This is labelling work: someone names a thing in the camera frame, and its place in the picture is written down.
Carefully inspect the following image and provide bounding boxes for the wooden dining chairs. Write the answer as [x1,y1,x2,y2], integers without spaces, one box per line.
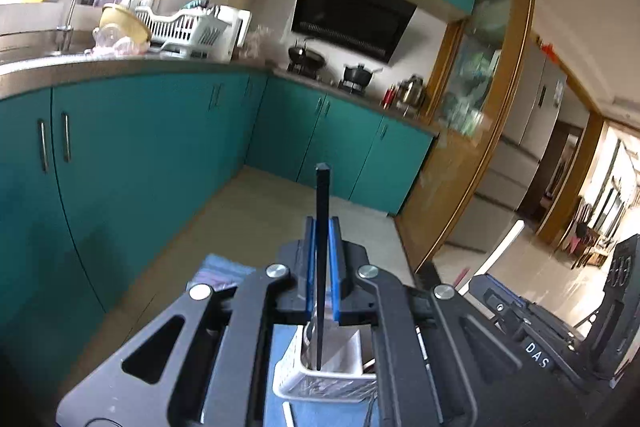
[570,197,608,268]

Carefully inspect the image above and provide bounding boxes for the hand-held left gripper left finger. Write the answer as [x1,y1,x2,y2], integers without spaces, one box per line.
[56,217,318,427]

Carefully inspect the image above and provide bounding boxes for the chrome faucet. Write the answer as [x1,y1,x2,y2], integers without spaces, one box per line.
[52,0,83,52]

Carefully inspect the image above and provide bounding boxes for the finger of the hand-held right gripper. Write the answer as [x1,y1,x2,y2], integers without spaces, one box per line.
[472,274,526,323]

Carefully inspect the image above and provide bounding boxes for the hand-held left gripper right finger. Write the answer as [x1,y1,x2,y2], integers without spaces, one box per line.
[330,217,586,427]

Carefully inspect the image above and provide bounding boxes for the black wok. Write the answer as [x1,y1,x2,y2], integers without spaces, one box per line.
[287,38,328,75]

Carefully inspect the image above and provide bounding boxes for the grey kitchen countertop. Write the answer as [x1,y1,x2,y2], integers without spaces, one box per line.
[0,54,438,135]

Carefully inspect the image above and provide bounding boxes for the wooden sliding glass door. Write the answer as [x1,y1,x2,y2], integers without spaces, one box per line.
[405,0,536,268]

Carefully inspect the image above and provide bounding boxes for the silver refrigerator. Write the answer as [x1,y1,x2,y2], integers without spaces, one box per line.
[475,39,568,212]

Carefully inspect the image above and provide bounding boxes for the white plastic utensil basket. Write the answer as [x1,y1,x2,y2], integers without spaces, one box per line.
[272,322,381,404]

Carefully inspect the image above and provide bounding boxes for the metal spoon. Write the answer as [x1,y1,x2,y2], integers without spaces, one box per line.
[302,314,321,358]

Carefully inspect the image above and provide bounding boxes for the white dish rack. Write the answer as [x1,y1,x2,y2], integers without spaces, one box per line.
[135,4,251,62]

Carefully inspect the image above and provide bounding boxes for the yellow bowl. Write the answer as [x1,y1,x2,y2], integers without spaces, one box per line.
[98,3,152,45]

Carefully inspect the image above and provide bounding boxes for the black cooking pot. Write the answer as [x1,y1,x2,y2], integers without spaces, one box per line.
[342,63,383,90]

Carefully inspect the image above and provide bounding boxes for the black chopstick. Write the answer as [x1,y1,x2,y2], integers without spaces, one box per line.
[314,162,332,370]

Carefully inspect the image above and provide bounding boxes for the blue striped tablecloth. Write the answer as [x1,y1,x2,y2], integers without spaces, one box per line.
[187,252,381,427]

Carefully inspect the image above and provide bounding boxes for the steel kettle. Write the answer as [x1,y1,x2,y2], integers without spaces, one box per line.
[397,75,428,108]

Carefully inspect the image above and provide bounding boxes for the teal lower kitchen cabinets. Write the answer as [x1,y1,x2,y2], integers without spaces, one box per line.
[0,72,436,348]

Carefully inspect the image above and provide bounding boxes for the black range hood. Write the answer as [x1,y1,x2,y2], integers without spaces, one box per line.
[291,0,418,64]

